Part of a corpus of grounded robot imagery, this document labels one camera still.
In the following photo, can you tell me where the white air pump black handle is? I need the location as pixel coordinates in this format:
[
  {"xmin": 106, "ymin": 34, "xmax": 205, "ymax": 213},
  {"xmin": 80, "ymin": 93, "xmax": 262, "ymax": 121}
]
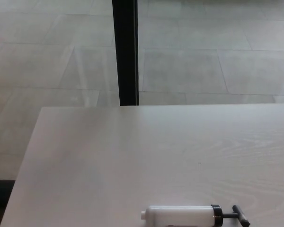
[{"xmin": 140, "ymin": 204, "xmax": 252, "ymax": 227}]

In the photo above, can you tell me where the dark baseboard strip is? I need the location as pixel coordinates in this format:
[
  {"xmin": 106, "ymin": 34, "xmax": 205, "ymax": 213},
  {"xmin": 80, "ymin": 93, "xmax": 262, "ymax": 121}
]
[{"xmin": 0, "ymin": 179, "xmax": 16, "ymax": 210}]

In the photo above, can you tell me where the black vertical window post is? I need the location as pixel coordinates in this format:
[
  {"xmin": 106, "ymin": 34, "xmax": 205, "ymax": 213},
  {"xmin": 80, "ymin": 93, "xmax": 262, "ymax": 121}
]
[{"xmin": 112, "ymin": 0, "xmax": 140, "ymax": 106}]

